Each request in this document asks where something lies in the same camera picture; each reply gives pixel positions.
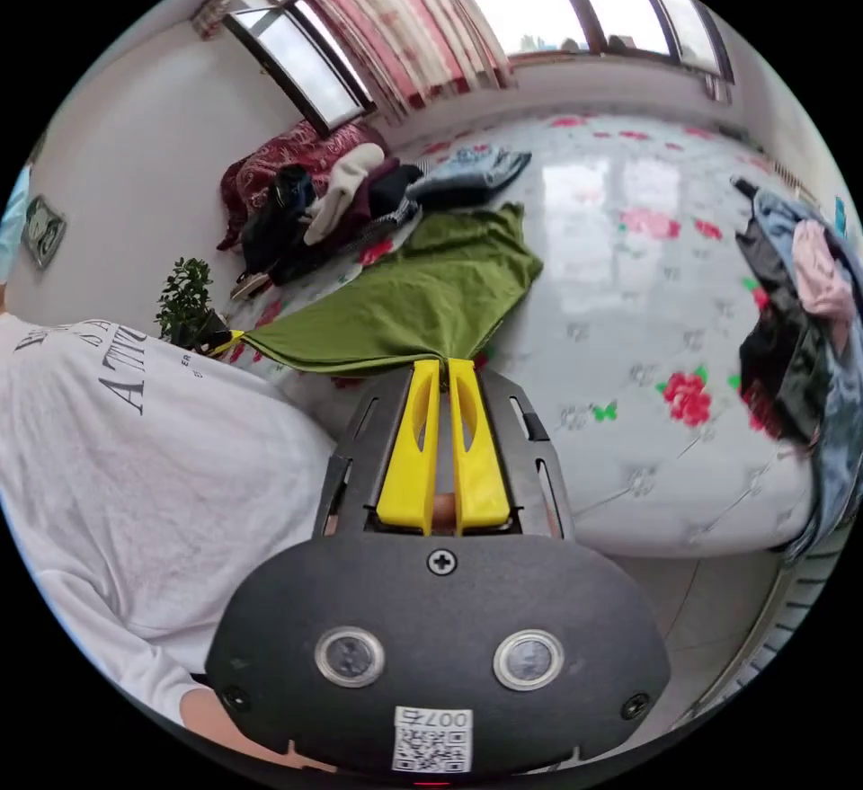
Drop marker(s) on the green sleeveless shirt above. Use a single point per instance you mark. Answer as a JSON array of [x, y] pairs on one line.
[[418, 294]]

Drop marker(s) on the potted green plant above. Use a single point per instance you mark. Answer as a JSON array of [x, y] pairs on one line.
[[185, 298]]

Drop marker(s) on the framed wall picture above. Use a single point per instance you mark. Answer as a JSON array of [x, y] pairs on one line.
[[43, 232]]

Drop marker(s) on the red and white curtain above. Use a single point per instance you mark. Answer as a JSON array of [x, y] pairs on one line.
[[404, 15]]

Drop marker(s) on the red patterned rolled quilt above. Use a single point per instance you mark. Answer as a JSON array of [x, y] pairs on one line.
[[263, 176]]

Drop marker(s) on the small window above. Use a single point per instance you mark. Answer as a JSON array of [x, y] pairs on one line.
[[303, 55]]

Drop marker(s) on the pile of clothes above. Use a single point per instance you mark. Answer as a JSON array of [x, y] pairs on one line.
[[802, 331], [350, 203]]

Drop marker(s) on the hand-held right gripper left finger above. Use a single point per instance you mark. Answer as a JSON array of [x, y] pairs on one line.
[[408, 466]]

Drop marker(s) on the bed with floral sheet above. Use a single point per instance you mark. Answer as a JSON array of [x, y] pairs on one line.
[[607, 305]]

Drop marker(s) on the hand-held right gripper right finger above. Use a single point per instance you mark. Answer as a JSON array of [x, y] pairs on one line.
[[480, 473]]

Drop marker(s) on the person's right hand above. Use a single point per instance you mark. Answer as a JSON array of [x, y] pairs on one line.
[[243, 729]]

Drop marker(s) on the person's body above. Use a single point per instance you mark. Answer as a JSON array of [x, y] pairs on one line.
[[128, 487]]

